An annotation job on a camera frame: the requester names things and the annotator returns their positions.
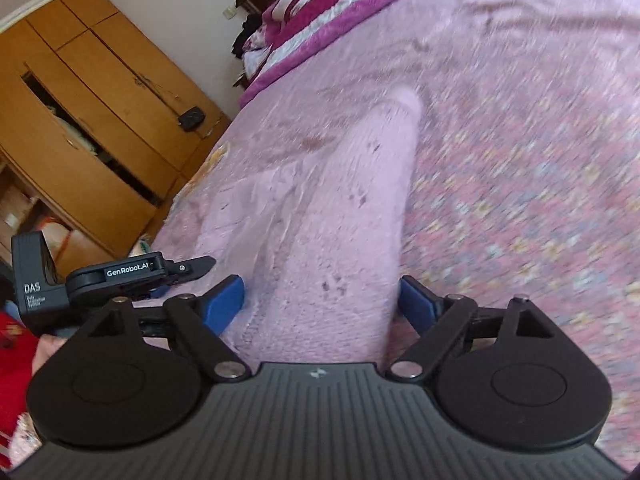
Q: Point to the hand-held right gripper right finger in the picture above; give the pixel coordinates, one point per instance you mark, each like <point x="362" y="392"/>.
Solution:
<point x="415" y="302"/>

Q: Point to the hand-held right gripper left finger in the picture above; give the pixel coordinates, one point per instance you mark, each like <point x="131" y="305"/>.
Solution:
<point x="225" y="300"/>

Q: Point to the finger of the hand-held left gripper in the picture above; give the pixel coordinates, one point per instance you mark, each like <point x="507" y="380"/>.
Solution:
<point x="192" y="266"/>

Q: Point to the pink fluffy garment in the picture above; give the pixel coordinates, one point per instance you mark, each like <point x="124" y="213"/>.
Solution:
<point x="325" y="220"/>

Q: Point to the dark clothes pile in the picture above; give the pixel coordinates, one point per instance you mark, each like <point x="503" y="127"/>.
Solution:
<point x="245" y="35"/>

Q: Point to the orange bag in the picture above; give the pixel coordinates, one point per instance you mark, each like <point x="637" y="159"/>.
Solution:
<point x="57" y="240"/>

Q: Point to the cardboard box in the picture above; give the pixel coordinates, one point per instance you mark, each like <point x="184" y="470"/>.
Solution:
<point x="17" y="210"/>

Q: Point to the red cloth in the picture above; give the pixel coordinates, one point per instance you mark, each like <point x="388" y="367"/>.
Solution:
<point x="12" y="375"/>

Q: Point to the floral pink bed sheet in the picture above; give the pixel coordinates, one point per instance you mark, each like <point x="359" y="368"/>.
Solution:
<point x="500" y="185"/>

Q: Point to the small black device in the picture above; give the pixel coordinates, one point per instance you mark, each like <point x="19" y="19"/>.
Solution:
<point x="191" y="117"/>

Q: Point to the wooden wardrobe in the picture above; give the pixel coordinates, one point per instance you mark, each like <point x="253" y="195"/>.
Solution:
<point x="100" y="100"/>

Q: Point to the purple striped quilt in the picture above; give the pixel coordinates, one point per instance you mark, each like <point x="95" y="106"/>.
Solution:
<point x="320" y="15"/>

